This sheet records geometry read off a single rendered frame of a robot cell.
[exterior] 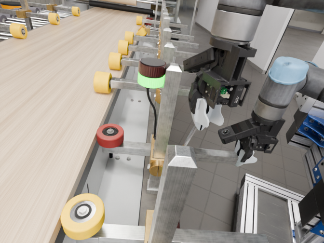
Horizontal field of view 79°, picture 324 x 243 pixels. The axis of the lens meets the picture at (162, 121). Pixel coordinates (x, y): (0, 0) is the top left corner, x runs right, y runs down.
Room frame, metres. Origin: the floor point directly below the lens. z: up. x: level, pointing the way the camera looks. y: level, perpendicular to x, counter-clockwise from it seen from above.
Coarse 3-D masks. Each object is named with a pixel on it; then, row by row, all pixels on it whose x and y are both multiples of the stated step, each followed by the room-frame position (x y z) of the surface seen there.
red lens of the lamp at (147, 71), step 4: (140, 64) 0.40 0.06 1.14; (140, 68) 0.40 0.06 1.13; (144, 68) 0.39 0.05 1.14; (148, 68) 0.39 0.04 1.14; (152, 68) 0.39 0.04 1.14; (156, 68) 0.39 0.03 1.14; (160, 68) 0.40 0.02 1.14; (164, 68) 0.41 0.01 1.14; (140, 72) 0.40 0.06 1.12; (144, 72) 0.39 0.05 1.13; (148, 72) 0.39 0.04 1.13; (152, 72) 0.39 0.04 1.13; (156, 72) 0.39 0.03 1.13; (160, 72) 0.40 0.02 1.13; (164, 72) 0.41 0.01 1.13; (148, 76) 0.39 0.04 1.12; (152, 76) 0.39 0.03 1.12; (156, 76) 0.39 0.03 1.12; (160, 76) 0.40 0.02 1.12
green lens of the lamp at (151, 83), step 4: (140, 76) 0.40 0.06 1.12; (140, 80) 0.40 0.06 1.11; (144, 80) 0.39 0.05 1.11; (148, 80) 0.39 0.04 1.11; (152, 80) 0.39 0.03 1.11; (156, 80) 0.39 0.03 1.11; (160, 80) 0.40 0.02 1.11; (140, 84) 0.40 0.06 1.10; (144, 84) 0.39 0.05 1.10; (148, 84) 0.39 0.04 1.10; (152, 84) 0.39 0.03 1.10; (156, 84) 0.39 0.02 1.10; (160, 84) 0.40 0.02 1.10
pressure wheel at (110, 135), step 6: (102, 126) 0.46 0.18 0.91; (108, 126) 0.47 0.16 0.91; (114, 126) 0.47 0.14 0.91; (120, 126) 0.48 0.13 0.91; (96, 132) 0.43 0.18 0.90; (102, 132) 0.44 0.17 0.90; (108, 132) 0.44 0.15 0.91; (114, 132) 0.45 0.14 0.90; (120, 132) 0.45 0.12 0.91; (102, 138) 0.41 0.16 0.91; (108, 138) 0.41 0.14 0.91; (114, 138) 0.42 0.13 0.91; (120, 138) 0.43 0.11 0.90; (102, 144) 0.41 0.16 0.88; (108, 144) 0.41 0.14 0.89; (114, 144) 0.41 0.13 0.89; (120, 144) 0.43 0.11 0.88
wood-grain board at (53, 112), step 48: (0, 48) 0.97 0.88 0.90; (48, 48) 1.08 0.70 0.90; (96, 48) 1.21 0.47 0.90; (0, 96) 0.54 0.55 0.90; (48, 96) 0.59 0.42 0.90; (96, 96) 0.64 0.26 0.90; (0, 144) 0.34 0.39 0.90; (48, 144) 0.36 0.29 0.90; (0, 192) 0.21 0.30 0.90; (48, 192) 0.23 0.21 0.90; (0, 240) 0.13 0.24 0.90; (48, 240) 0.14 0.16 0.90
